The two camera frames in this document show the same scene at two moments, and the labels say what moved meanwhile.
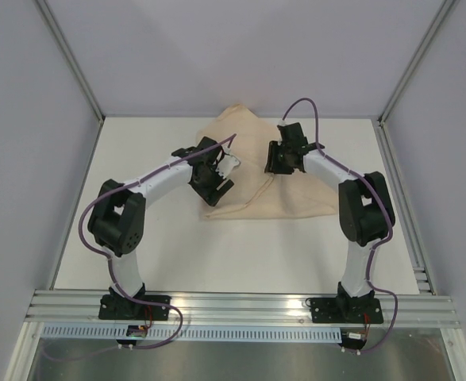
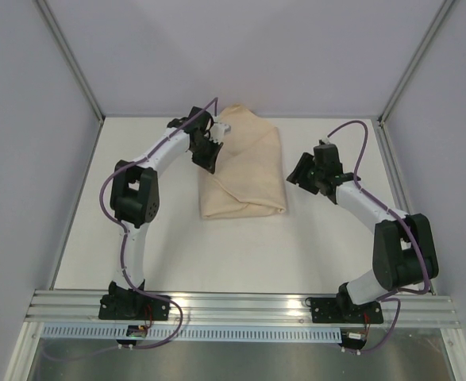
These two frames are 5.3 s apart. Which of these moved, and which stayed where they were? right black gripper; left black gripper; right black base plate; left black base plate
Moved: left black gripper; right black gripper
Stayed: right black base plate; left black base plate
